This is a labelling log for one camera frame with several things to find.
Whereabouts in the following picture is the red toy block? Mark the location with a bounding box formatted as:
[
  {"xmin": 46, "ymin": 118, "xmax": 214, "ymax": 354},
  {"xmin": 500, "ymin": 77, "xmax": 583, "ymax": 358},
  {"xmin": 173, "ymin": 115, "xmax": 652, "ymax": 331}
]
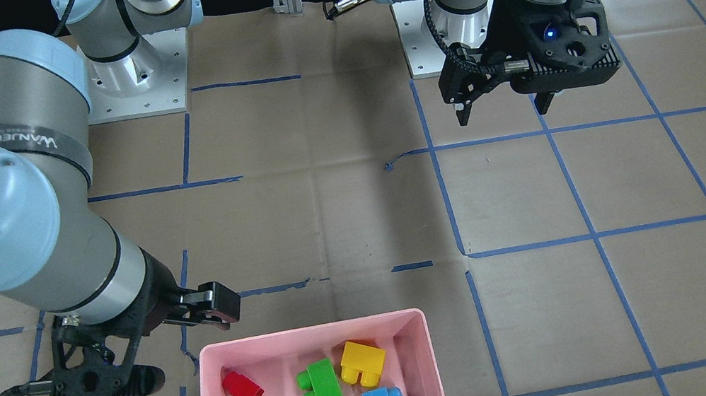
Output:
[{"xmin": 221, "ymin": 369, "xmax": 265, "ymax": 396}]

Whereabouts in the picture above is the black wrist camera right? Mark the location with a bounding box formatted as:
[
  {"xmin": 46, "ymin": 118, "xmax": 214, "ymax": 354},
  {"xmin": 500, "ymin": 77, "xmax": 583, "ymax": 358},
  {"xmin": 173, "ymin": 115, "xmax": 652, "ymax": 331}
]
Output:
[{"xmin": 0, "ymin": 340, "xmax": 166, "ymax": 396}]

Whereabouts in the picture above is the yellow toy block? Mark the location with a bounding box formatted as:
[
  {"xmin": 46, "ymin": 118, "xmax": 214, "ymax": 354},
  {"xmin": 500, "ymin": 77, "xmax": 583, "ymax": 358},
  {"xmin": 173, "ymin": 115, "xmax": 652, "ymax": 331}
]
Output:
[{"xmin": 340, "ymin": 341, "xmax": 386, "ymax": 390}]

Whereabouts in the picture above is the green toy block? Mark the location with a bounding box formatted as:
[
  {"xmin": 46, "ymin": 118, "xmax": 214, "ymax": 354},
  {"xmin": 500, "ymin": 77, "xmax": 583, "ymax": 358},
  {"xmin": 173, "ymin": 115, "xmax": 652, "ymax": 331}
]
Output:
[{"xmin": 295, "ymin": 358, "xmax": 344, "ymax": 396}]

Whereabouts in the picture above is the pink plastic box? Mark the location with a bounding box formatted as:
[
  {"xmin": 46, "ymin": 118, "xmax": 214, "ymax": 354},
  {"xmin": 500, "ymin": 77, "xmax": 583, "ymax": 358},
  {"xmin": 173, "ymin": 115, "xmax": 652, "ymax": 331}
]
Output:
[{"xmin": 199, "ymin": 309, "xmax": 445, "ymax": 396}]

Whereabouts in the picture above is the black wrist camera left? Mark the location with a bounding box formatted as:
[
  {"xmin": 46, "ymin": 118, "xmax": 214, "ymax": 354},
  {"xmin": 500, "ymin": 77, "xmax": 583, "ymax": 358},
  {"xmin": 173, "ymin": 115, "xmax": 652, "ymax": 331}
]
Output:
[{"xmin": 500, "ymin": 0, "xmax": 620, "ymax": 95}]

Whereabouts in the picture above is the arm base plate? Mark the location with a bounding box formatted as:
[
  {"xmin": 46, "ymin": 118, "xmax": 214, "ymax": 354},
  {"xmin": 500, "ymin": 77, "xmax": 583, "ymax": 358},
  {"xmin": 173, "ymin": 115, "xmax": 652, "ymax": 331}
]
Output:
[
  {"xmin": 390, "ymin": 0, "xmax": 494, "ymax": 79},
  {"xmin": 76, "ymin": 28, "xmax": 189, "ymax": 126}
]

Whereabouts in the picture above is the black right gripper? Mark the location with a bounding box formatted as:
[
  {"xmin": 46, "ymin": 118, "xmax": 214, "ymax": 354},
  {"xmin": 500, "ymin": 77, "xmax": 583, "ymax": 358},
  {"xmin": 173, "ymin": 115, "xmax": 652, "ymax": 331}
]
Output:
[{"xmin": 51, "ymin": 251, "xmax": 242, "ymax": 362}]

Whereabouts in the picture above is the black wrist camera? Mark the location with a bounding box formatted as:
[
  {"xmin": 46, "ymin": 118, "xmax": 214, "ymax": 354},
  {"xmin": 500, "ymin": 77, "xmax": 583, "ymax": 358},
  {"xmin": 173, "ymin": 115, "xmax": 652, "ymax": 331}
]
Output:
[
  {"xmin": 500, "ymin": 0, "xmax": 620, "ymax": 95},
  {"xmin": 0, "ymin": 340, "xmax": 166, "ymax": 396}
]

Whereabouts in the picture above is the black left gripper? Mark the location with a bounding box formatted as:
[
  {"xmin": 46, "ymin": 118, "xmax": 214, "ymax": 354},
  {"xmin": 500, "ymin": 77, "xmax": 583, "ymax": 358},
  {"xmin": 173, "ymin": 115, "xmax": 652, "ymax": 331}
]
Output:
[{"xmin": 425, "ymin": 0, "xmax": 558, "ymax": 127}]

